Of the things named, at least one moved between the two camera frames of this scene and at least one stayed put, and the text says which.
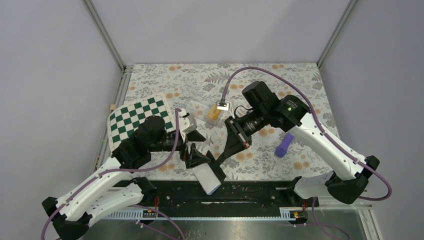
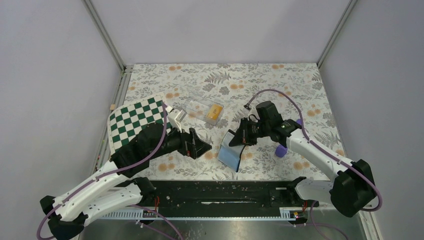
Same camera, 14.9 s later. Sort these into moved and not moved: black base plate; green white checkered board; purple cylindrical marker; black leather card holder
Moved: black leather card holder
Not moved: purple cylindrical marker; green white checkered board; black base plate
